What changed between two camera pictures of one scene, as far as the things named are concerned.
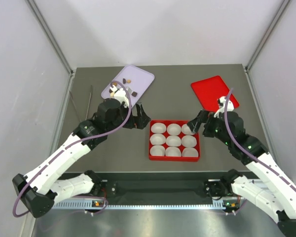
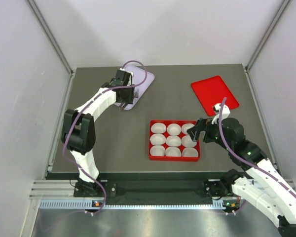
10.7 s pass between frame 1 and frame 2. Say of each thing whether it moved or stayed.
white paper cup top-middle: stayed
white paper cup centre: stayed
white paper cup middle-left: stayed
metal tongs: moved
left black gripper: moved
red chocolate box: stayed
